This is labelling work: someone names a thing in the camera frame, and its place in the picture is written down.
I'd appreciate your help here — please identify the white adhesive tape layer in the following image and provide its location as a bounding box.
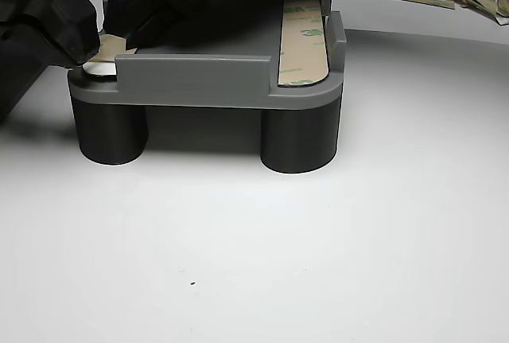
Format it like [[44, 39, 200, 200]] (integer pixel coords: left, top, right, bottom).
[[82, 60, 119, 79]]

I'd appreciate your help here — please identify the tan 3M protective film strip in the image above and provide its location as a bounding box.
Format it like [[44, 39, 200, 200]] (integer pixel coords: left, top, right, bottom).
[[91, 33, 139, 64], [277, 0, 332, 88]]

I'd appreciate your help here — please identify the tan peeled film piece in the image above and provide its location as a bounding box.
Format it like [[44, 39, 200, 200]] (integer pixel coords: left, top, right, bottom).
[[495, 0, 509, 25], [451, 0, 500, 18]]

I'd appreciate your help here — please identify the grey plastic fixture with legs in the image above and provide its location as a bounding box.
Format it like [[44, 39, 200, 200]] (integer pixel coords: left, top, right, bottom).
[[67, 0, 348, 175]]

